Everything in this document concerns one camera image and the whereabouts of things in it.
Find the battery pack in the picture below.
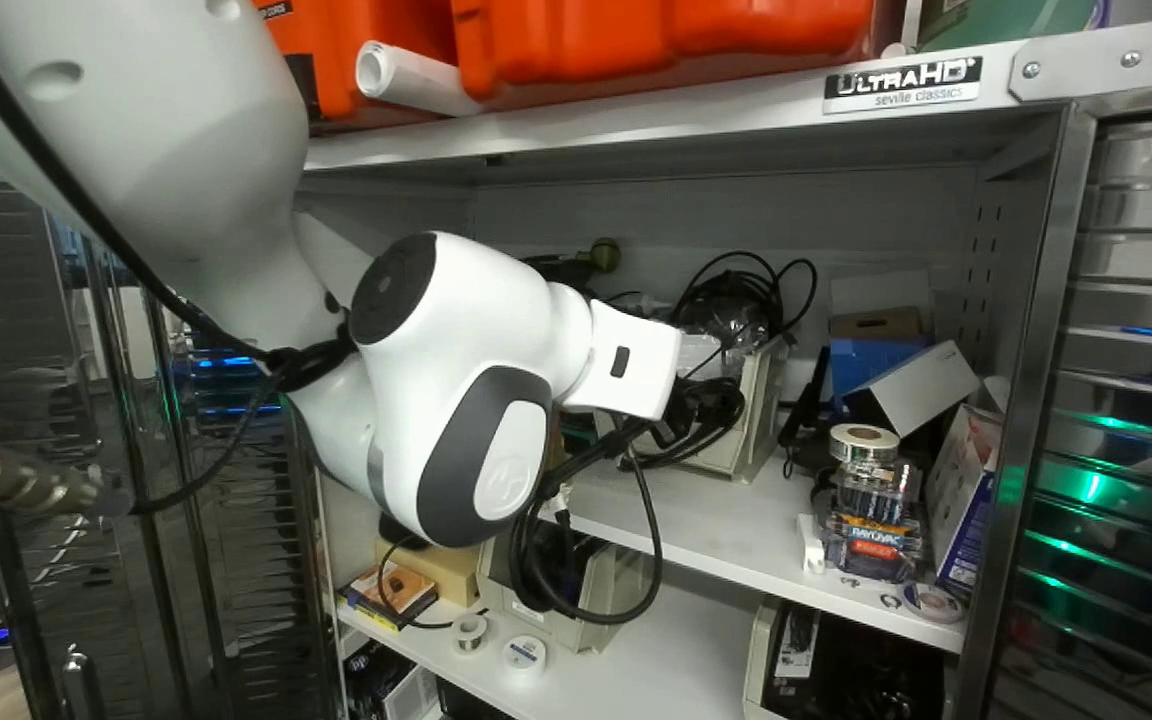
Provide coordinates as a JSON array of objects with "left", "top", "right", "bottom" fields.
[{"left": 820, "top": 469, "right": 924, "bottom": 584}]

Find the large orange bin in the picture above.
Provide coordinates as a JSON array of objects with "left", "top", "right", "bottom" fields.
[{"left": 253, "top": 0, "right": 455, "bottom": 118}]

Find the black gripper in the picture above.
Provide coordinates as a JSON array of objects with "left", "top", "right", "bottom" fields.
[{"left": 650, "top": 375, "right": 745, "bottom": 447}]

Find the small orange bin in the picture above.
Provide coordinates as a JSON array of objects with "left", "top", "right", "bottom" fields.
[{"left": 453, "top": 0, "right": 905, "bottom": 105}]

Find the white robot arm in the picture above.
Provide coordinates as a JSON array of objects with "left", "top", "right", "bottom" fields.
[{"left": 0, "top": 0, "right": 696, "bottom": 548}]

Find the steel tray rack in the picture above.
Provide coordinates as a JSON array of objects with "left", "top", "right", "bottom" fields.
[{"left": 986, "top": 118, "right": 1152, "bottom": 720}]

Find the white tape roll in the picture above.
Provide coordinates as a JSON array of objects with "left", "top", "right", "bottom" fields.
[{"left": 828, "top": 423, "right": 901, "bottom": 469}]

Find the lower beige bin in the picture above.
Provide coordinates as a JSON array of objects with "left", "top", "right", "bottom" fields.
[{"left": 510, "top": 539, "right": 650, "bottom": 650}]

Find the blue box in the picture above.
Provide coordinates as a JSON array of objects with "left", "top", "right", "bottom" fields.
[{"left": 828, "top": 335, "right": 924, "bottom": 398}]

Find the metal shelving unit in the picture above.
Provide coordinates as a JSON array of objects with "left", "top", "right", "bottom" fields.
[{"left": 303, "top": 20, "right": 1152, "bottom": 720}]

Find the white paper tube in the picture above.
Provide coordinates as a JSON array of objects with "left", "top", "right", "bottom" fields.
[{"left": 357, "top": 39, "right": 478, "bottom": 115}]

